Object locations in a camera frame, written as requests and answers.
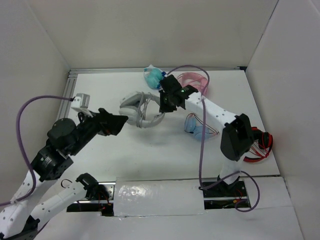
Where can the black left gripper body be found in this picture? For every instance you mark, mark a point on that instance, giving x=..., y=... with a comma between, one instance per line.
x=91, y=126

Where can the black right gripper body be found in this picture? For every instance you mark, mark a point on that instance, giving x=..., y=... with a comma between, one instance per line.
x=166, y=104

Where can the white grey headphones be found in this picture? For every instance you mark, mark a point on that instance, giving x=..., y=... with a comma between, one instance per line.
x=135, y=107

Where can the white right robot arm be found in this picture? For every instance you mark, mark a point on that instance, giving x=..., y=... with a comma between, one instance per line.
x=236, y=135

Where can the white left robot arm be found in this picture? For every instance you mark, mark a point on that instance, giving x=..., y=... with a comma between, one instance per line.
x=26, y=215

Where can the teal headphones in plastic bag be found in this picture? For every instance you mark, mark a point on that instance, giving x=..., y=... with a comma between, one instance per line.
x=152, y=76

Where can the pink headphones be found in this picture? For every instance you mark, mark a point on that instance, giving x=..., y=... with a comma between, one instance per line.
x=195, y=80

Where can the light blue headphones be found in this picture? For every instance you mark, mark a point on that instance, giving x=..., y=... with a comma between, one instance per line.
x=191, y=127

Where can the red black headphones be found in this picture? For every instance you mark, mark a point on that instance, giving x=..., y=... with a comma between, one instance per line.
x=262, y=146

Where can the white taped cover sheet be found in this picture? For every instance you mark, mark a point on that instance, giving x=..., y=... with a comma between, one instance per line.
x=158, y=198

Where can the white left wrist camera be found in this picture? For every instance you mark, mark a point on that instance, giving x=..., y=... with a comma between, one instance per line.
x=80, y=102

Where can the aluminium frame rail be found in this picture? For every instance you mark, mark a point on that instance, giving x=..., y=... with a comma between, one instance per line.
x=62, y=100

